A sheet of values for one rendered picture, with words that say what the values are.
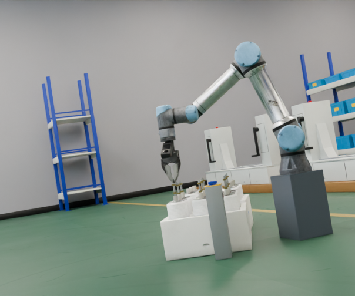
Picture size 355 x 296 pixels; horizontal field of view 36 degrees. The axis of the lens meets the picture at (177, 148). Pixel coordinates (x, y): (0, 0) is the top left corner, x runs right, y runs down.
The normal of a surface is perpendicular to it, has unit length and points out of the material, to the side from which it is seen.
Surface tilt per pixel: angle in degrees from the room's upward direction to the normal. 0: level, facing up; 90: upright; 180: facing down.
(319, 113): 90
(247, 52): 83
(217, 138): 90
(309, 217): 90
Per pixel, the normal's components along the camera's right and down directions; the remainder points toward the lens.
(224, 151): 0.30, -0.28
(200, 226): -0.14, 0.00
